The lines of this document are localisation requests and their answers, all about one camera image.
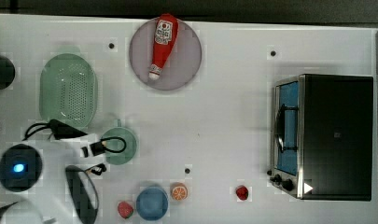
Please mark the blue cup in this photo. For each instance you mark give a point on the blue cup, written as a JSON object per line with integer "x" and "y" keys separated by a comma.
{"x": 152, "y": 203}

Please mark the green perforated colander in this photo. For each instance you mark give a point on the green perforated colander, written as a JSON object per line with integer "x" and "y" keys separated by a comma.
{"x": 68, "y": 88}

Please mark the red strawberry toy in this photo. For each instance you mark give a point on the red strawberry toy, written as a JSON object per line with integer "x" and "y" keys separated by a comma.
{"x": 125, "y": 209}

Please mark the grey round plate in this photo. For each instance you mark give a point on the grey round plate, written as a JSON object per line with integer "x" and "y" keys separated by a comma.
{"x": 182, "y": 65}

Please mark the small red fruit toy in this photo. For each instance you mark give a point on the small red fruit toy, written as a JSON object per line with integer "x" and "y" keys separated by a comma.
{"x": 242, "y": 192}

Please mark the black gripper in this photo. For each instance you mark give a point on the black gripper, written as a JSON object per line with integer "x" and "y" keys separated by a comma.
{"x": 93, "y": 150}

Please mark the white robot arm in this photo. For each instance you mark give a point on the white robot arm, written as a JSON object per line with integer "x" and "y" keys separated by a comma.
{"x": 52, "y": 180}

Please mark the large black pot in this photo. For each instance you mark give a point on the large black pot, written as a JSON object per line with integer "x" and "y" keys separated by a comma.
{"x": 7, "y": 72}

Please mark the black toaster oven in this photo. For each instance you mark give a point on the black toaster oven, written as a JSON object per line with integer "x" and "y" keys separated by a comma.
{"x": 323, "y": 137}

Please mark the orange slice toy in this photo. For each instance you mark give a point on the orange slice toy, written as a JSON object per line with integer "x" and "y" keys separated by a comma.
{"x": 179, "y": 192}

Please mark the green mug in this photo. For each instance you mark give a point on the green mug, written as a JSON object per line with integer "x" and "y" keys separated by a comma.
{"x": 121, "y": 144}

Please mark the red ketchup bottle toy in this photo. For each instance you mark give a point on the red ketchup bottle toy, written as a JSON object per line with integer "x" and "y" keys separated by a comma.
{"x": 164, "y": 39}

